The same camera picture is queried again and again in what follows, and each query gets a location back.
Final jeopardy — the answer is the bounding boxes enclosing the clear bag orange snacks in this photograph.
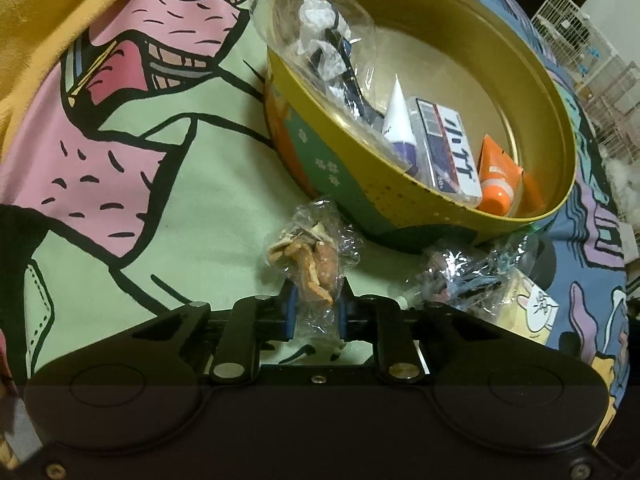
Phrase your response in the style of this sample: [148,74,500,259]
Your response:
[265,196,363,353]

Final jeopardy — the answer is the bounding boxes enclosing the clear bag dark items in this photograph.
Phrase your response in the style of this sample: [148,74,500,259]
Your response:
[392,231,540,315]

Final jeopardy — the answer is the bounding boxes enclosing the yellow cartoon tissue pack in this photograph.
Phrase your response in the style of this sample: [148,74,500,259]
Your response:
[480,269,559,346]

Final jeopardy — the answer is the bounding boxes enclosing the white tube purple cap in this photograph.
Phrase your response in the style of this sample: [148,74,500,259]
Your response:
[382,78,418,177]

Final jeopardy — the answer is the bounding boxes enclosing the blue white small box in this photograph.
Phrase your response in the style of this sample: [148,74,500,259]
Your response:
[406,96,482,208]

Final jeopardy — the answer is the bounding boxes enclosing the orange tube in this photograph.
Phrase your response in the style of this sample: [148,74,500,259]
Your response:
[477,134,523,217]

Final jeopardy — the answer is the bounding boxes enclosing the round yellow tin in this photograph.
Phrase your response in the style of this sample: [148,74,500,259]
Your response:
[250,0,577,252]

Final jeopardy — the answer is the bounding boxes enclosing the clear bag white items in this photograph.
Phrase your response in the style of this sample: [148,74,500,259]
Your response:
[250,0,406,171]

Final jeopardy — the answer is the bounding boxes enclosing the yellow blanket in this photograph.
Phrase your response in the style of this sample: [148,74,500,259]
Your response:
[1,0,116,155]

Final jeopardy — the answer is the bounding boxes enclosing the white wire pet cage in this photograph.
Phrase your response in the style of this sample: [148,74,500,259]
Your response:
[532,0,639,164]

